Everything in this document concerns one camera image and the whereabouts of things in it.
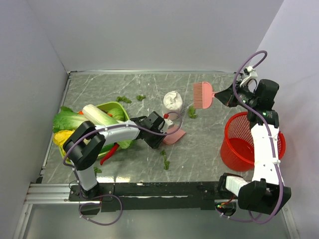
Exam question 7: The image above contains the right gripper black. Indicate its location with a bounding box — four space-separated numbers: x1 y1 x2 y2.
214 80 258 110

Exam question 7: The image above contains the pink dustpan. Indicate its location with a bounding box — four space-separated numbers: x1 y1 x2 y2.
163 128 186 145

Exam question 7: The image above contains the pink hand brush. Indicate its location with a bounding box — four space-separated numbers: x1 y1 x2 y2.
193 82 216 109

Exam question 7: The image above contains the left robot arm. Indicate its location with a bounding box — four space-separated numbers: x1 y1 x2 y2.
63 112 174 200

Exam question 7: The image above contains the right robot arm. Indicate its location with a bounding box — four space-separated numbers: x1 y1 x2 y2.
215 79 291 215

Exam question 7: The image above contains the green paper scrap back centre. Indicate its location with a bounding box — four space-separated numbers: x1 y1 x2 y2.
136 95 146 101

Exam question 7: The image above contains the white paper roll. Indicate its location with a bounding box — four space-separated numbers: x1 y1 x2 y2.
162 91 183 114

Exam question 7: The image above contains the round green cabbage toy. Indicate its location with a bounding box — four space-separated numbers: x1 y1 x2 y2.
107 108 125 121

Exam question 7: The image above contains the green paper scrap back left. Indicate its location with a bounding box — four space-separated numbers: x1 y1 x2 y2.
116 96 132 104

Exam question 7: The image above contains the green paper scrap near roll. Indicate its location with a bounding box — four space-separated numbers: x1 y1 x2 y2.
187 106 197 119

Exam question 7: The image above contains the green paper scrap by dustpan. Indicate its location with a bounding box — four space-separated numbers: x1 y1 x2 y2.
163 160 170 170

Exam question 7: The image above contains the red chili pepper toy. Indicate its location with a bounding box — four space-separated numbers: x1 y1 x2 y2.
100 143 119 165

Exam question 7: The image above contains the green vegetable tray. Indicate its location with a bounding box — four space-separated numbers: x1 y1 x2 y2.
59 102 130 157

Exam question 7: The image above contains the red mesh basket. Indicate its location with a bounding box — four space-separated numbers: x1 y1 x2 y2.
220 112 287 172

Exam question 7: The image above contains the napa cabbage toy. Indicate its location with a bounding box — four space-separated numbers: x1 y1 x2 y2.
82 105 118 126

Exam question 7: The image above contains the green paper scrap front left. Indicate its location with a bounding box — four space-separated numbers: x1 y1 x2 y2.
94 167 102 174

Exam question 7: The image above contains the green lettuce leaf toy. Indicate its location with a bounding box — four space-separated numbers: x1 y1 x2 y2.
52 106 88 133

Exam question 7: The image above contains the yellow corn husk toy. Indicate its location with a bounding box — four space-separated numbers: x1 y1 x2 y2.
53 130 75 149

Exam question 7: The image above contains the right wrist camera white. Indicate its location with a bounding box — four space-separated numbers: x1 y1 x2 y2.
240 66 258 87

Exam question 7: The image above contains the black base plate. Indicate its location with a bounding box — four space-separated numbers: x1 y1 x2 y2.
69 181 233 212

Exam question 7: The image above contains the aluminium rail frame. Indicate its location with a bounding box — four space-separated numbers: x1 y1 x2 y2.
24 181 232 204

